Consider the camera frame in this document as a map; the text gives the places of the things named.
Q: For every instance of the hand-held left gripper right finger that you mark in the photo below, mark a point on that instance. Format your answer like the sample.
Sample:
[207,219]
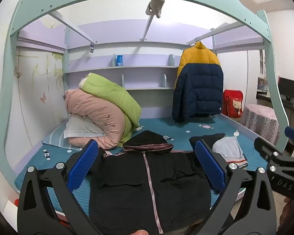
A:
[209,166]

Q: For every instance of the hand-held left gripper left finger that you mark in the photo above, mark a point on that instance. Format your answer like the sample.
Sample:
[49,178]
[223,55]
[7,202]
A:
[84,166]

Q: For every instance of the black hooded zip jacket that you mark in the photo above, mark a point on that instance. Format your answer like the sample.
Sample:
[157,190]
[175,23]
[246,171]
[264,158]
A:
[127,176]

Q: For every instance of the person's right forearm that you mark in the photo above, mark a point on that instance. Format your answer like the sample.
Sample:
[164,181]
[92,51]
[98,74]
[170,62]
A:
[288,213]

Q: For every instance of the grey garment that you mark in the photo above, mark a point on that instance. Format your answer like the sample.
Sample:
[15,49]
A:
[229,148]

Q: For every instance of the black garment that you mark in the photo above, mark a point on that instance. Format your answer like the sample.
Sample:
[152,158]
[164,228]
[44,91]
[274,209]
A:
[205,138]

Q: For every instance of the dark desk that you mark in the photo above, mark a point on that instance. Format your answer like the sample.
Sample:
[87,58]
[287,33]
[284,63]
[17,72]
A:
[279,104]

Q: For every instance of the white pillow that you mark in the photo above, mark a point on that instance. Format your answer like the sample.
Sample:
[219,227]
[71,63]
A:
[78,128]

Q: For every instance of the blue striped pillow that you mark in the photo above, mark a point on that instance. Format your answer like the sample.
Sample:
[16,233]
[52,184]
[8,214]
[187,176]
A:
[55,137]

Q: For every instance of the teal quilted bed sheet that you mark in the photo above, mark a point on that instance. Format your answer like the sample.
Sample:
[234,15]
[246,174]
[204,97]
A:
[181,132]

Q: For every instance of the black monitor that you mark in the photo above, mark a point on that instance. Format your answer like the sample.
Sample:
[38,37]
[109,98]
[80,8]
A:
[289,88]

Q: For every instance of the red bag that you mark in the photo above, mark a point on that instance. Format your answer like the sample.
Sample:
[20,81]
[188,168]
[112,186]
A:
[234,104]

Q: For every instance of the pink quilt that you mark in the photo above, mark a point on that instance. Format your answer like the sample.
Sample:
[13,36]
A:
[95,112]

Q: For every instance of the green quilt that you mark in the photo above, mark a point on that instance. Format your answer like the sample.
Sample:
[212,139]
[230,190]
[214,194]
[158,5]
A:
[112,95]

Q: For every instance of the yellow and navy puffer jacket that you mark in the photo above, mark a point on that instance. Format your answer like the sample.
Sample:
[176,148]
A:
[198,88]

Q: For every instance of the white wardrobe with butterfly decals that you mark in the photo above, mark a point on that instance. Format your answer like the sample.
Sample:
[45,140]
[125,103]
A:
[34,90]

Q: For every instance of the blue box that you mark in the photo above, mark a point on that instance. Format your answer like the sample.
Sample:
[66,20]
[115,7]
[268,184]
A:
[119,60]

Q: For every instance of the black hanging tag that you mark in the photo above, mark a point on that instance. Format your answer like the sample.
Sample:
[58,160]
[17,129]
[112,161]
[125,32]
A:
[92,48]

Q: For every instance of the grey hanging cloth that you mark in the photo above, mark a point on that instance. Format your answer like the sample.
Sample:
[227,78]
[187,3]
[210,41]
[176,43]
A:
[154,5]

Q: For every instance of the photo frame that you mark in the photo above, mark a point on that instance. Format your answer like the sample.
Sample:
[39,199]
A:
[262,84]

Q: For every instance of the lilac wall shelf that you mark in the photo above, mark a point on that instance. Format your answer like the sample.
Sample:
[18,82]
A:
[142,78]

